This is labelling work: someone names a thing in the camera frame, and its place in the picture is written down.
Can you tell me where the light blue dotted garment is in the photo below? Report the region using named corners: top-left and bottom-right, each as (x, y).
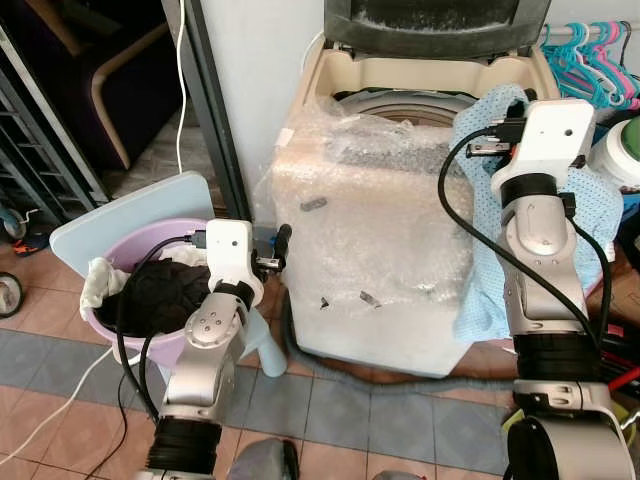
top-left (452, 85), bottom-right (623, 344)

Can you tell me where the beige top-load washing machine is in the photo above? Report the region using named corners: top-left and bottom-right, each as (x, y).
top-left (272, 0), bottom-right (601, 379)

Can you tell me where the pink plastic clothes hanger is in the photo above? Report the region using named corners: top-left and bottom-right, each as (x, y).
top-left (598, 22), bottom-right (640, 109)

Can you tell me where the teal plastic clothes hanger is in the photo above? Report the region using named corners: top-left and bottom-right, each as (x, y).
top-left (540, 24), bottom-right (626, 111)

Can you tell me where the clear bubble wrap sheet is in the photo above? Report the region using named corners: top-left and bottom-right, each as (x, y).
top-left (272, 95), bottom-right (483, 343)

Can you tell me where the black garment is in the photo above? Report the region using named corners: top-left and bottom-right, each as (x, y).
top-left (98, 260), bottom-right (213, 337)

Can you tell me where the purple plastic laundry basin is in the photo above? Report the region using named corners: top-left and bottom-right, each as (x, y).
top-left (82, 219), bottom-right (267, 373)

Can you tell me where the light blue plastic stool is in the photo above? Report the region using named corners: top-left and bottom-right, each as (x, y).
top-left (50, 171), bottom-right (291, 379)

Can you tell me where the white cloth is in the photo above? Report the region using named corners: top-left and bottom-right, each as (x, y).
top-left (82, 256), bottom-right (127, 313)

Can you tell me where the grey robot knee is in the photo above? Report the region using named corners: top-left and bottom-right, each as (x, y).
top-left (228, 437), bottom-right (302, 480)

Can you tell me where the dark armchair with wooden arm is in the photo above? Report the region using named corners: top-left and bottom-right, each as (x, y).
top-left (0, 0), bottom-right (173, 173)

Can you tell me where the blue plastic container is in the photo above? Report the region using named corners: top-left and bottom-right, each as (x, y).
top-left (618, 186), bottom-right (640, 227)

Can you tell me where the grey metal rack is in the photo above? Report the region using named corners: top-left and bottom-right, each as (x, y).
top-left (0, 28), bottom-right (109, 243)

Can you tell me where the black caster wheel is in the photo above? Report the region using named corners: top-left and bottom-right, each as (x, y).
top-left (0, 272), bottom-right (24, 320)

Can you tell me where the white jar with green lid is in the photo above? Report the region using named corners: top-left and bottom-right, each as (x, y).
top-left (588, 114), bottom-right (640, 193)

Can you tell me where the green dustpan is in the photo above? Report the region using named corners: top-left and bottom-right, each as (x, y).
top-left (498, 402), bottom-right (533, 446)

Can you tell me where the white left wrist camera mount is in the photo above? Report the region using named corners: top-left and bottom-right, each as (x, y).
top-left (203, 220), bottom-right (267, 293)

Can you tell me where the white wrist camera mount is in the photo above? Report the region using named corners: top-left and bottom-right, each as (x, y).
top-left (203, 220), bottom-right (267, 293)
top-left (490, 98), bottom-right (598, 187)

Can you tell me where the dark metal door frame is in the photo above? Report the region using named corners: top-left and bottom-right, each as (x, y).
top-left (184, 0), bottom-right (253, 223)

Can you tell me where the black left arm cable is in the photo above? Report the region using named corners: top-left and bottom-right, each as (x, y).
top-left (113, 234), bottom-right (208, 423)

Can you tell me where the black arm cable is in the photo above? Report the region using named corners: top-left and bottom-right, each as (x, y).
top-left (113, 234), bottom-right (208, 423)
top-left (437, 124), bottom-right (614, 353)

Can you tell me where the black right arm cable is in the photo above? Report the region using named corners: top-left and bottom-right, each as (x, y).
top-left (437, 124), bottom-right (614, 353)

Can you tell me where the white wall cable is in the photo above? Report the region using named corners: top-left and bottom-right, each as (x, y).
top-left (174, 0), bottom-right (192, 177)

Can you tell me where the white floor cable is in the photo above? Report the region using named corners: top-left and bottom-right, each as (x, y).
top-left (0, 344), bottom-right (117, 467)

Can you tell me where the red broom handle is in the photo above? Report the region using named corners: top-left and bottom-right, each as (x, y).
top-left (603, 364), bottom-right (640, 393)

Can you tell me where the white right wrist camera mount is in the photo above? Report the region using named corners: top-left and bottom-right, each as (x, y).
top-left (490, 98), bottom-right (598, 187)

